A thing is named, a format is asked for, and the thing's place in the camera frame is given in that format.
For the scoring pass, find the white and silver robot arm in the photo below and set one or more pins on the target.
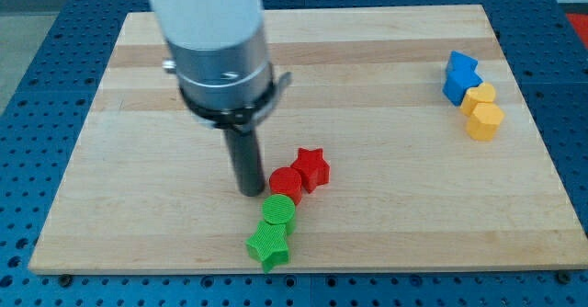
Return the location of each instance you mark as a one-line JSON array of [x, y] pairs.
[[221, 60]]

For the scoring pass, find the red star block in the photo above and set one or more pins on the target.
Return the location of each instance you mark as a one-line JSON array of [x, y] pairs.
[[312, 167]]

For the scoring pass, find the green star block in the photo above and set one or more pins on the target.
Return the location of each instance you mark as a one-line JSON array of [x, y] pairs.
[[268, 245]]

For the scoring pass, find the yellow hexagon block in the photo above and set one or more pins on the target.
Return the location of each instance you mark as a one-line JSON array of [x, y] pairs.
[[484, 122]]

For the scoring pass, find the red cylinder block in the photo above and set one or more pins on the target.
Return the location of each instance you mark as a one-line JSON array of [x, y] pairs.
[[287, 181]]

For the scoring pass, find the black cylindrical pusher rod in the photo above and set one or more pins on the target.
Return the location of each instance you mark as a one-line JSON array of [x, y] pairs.
[[243, 148]]

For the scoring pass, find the green cylinder block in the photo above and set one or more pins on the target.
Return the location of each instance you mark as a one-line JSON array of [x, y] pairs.
[[280, 209]]

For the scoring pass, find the wooden board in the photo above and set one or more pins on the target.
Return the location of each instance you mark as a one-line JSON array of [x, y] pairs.
[[148, 190]]

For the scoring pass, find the blue angular block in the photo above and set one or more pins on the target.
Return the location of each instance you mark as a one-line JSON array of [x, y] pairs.
[[457, 84]]

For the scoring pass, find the blue cube block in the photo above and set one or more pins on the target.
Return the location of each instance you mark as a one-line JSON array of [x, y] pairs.
[[460, 61]]

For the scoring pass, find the yellow heart block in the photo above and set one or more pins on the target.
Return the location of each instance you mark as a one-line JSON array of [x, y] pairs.
[[483, 93]]

